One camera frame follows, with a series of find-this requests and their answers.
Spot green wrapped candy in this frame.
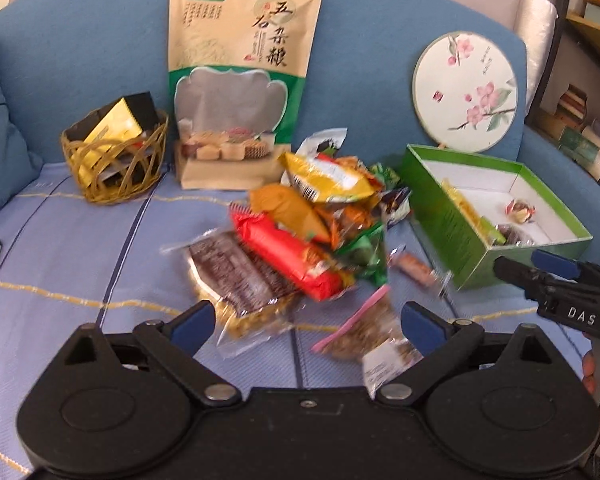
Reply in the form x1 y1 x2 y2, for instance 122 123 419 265
370 162 403 193

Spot small dark snack packet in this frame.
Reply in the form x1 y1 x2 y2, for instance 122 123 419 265
495 222 536 247

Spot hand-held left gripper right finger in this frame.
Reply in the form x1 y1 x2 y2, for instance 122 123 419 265
376 301 556 405

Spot red white wrapped candy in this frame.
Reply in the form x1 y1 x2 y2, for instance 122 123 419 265
503 199 536 223

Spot green snack packet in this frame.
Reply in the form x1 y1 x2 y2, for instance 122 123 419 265
332 222 388 288

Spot light blue striped blanket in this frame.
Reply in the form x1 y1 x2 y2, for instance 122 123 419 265
0 160 588 480

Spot green cardboard box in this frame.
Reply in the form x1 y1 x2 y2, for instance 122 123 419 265
399 144 594 291

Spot round floral fan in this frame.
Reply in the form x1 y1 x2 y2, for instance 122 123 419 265
412 31 519 153

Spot orange crinkled snack packet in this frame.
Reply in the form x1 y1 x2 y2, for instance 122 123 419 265
315 200 381 248

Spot blue cushion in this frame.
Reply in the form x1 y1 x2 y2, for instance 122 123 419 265
0 35 46 231

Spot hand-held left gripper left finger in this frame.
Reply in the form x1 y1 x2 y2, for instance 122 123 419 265
55 300 242 405

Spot yellow box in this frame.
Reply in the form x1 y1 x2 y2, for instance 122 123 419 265
77 98 145 188

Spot dark brown snack packet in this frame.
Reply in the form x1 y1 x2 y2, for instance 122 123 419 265
160 230 301 356

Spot long red snack packet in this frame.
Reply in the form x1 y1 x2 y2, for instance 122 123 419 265
230 205 356 302

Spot green box on shelf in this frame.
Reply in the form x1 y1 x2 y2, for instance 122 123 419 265
557 127 600 166

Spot dark purple snack packet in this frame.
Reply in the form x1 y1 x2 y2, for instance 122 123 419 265
377 187 412 228

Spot clear zip bag pink strip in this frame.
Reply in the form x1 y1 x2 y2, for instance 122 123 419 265
312 285 426 396

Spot stack of books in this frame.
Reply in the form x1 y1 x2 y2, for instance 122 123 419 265
550 82 588 121

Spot woven wicker basket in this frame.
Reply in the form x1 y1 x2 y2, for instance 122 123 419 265
61 109 170 204

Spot black box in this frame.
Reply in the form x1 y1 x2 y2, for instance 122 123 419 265
124 91 161 132

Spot large kraft snack bag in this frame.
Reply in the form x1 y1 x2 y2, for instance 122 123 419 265
168 0 325 191

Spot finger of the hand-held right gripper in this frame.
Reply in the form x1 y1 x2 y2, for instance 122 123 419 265
531 249 600 292
494 256 600 307

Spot blue fabric sofa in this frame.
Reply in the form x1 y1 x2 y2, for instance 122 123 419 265
0 0 600 480

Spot yellow striped snack packet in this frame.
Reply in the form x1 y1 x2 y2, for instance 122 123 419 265
440 178 498 246

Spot small brown candy bar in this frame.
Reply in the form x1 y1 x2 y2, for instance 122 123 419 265
389 246 448 291

